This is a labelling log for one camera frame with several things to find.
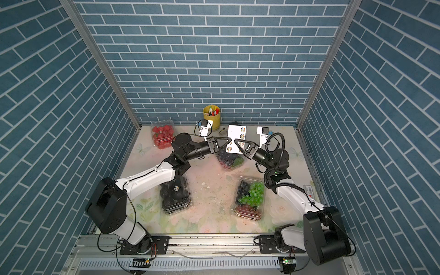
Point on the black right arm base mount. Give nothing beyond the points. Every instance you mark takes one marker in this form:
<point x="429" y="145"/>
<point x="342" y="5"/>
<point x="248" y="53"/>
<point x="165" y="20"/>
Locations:
<point x="285" y="239"/>

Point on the aluminium corner post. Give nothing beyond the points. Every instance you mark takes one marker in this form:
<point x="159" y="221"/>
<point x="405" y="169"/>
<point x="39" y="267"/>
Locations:
<point x="81" y="26"/>
<point x="333" y="49"/>

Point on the grey desk stapler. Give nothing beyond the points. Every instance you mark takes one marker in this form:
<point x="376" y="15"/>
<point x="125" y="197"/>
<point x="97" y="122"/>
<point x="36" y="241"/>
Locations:
<point x="224" y="130"/>

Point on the clear box of strawberries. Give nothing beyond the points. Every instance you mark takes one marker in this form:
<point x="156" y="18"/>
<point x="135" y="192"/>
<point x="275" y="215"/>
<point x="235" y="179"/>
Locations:
<point x="163" y="133"/>

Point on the aluminium front rail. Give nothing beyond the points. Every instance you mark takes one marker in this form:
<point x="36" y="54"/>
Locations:
<point x="193" y="245"/>

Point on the white fruit sticker sheet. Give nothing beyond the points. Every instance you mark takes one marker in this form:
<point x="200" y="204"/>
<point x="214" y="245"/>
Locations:
<point x="235" y="133"/>

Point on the clear box of blueberries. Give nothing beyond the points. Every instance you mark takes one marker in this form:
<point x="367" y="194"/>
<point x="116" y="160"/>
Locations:
<point x="230" y="161"/>

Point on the clear box of mixed grapes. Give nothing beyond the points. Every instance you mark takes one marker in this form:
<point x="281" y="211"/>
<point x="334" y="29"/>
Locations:
<point x="249" y="199"/>

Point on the yellow pen cup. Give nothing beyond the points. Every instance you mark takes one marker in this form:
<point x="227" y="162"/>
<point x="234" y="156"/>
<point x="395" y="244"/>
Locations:
<point x="213" y="114"/>

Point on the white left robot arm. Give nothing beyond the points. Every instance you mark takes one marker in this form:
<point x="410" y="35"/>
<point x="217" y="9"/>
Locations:
<point x="107" y="206"/>

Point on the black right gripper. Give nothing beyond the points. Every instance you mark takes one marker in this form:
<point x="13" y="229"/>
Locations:
<point x="252" y="151"/>

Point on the white label strip on table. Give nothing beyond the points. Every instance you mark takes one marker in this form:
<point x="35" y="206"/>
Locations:
<point x="309" y="190"/>

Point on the aluminium corner post left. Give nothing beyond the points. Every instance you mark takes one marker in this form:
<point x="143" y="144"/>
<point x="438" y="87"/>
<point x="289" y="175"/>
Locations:
<point x="81" y="26"/>

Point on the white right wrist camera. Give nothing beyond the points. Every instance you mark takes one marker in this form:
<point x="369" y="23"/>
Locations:
<point x="263" y="132"/>

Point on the clear box of avocados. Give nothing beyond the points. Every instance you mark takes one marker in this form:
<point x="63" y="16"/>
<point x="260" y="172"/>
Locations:
<point x="175" y="195"/>

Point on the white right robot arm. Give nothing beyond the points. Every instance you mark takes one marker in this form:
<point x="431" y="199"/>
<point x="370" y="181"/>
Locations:
<point x="323" y="236"/>

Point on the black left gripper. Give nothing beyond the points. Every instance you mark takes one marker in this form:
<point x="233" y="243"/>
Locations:
<point x="212" y="145"/>

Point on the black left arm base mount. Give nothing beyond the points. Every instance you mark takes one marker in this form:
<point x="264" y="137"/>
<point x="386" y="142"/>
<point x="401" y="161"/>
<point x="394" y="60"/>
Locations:
<point x="150" y="244"/>

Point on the aluminium corner post right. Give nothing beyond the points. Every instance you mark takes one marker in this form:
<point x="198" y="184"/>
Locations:
<point x="333" y="49"/>

